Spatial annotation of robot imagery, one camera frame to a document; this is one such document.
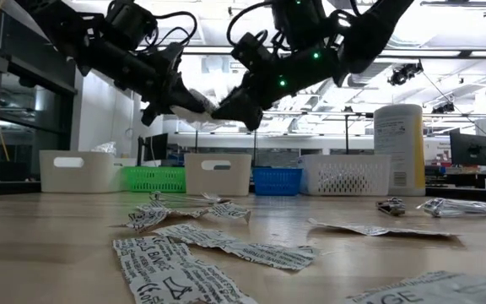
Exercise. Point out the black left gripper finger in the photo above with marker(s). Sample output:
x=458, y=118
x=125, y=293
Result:
x=184, y=101

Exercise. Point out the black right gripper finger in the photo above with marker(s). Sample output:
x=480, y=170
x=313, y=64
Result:
x=239, y=103
x=255, y=120

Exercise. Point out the clear vanity pack bag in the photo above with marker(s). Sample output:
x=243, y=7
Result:
x=192, y=117
x=106, y=148

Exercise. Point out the silver nail clipper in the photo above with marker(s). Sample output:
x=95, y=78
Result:
x=391, y=207

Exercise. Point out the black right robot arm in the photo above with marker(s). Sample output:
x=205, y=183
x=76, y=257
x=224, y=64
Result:
x=369, y=29

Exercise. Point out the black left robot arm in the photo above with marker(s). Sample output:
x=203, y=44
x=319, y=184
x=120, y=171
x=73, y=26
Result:
x=57, y=25

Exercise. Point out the black computer monitor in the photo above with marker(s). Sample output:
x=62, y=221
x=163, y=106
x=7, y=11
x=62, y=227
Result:
x=470, y=150
x=158, y=147

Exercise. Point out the blue plastic basket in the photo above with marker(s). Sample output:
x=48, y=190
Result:
x=277, y=182

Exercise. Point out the white plastic bin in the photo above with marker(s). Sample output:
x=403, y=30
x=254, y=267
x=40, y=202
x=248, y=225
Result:
x=78, y=177
x=217, y=181

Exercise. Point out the green plastic basket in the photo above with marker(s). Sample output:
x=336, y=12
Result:
x=154, y=179

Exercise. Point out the white perforated plastic basket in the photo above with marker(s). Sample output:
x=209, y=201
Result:
x=344, y=177

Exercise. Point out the white paper cup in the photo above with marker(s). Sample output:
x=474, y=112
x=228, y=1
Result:
x=397, y=148

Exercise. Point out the black desk with clutter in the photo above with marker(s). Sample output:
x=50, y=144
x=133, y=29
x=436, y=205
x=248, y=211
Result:
x=466, y=177

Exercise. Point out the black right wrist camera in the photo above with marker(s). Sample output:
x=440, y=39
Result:
x=249, y=48

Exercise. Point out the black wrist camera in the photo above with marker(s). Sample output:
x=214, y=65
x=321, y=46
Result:
x=249, y=48
x=131, y=23

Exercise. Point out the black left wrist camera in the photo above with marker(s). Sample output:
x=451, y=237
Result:
x=131, y=23

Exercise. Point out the black ceiling-hung camera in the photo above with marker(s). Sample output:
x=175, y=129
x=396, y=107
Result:
x=403, y=75

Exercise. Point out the black aluminium table frame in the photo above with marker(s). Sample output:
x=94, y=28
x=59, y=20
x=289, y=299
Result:
x=471, y=195
x=11, y=188

